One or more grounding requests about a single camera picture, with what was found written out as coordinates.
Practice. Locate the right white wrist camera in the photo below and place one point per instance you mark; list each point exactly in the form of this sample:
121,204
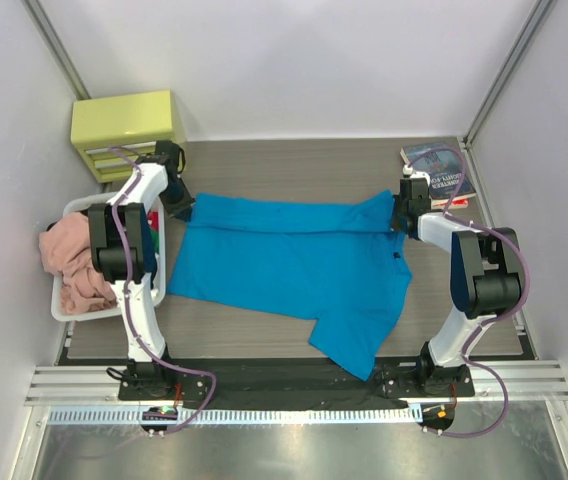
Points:
411,173

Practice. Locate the blue t shirt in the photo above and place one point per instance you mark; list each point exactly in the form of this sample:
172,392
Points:
339,265

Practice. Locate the yellow green drawer cabinet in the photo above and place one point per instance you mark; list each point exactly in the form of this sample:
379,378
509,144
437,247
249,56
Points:
135,121

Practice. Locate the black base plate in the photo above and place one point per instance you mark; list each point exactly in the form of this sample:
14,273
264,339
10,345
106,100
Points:
192,382

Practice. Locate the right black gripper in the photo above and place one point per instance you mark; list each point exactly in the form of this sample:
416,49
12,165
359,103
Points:
400,212

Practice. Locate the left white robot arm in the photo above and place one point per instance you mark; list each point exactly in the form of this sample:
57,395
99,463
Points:
123,251

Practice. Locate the slotted cable duct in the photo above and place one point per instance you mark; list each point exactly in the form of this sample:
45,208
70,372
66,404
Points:
160,416

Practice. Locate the aluminium frame rail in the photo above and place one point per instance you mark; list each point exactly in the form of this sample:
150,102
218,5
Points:
514,380

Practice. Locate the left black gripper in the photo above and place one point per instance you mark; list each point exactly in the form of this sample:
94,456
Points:
180,198

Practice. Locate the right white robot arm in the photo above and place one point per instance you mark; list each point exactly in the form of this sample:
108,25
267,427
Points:
488,282

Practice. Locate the magenta garment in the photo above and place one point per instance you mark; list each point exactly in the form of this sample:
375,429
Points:
153,220

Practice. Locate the blue paperback book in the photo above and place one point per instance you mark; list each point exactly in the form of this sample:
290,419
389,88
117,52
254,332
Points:
440,164

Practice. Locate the pink garment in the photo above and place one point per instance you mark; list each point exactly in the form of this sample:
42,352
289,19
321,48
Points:
65,252

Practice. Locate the white laundry basket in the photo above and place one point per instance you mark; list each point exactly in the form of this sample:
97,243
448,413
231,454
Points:
159,283

